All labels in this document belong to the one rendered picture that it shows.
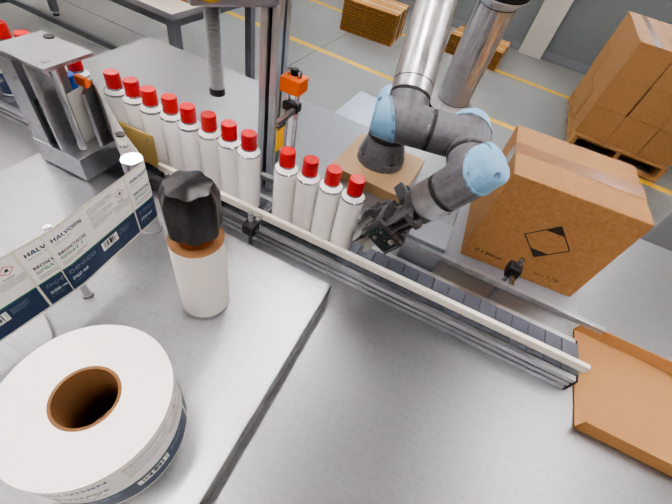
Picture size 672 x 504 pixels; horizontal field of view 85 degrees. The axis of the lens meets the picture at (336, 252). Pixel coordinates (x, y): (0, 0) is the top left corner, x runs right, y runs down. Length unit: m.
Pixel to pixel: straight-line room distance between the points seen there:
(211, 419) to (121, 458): 0.18
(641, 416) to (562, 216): 0.46
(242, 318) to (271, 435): 0.22
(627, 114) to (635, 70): 0.36
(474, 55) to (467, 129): 0.33
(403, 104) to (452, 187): 0.17
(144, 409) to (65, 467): 0.09
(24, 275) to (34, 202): 0.35
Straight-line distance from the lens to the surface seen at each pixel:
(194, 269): 0.62
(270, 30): 0.88
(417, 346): 0.85
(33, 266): 0.72
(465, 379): 0.86
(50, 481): 0.56
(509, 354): 0.91
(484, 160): 0.61
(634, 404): 1.09
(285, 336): 0.73
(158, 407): 0.55
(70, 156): 1.05
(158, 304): 0.79
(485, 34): 0.98
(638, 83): 3.98
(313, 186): 0.79
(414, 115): 0.69
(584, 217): 0.96
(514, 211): 0.95
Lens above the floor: 1.53
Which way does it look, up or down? 48 degrees down
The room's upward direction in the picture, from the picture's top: 15 degrees clockwise
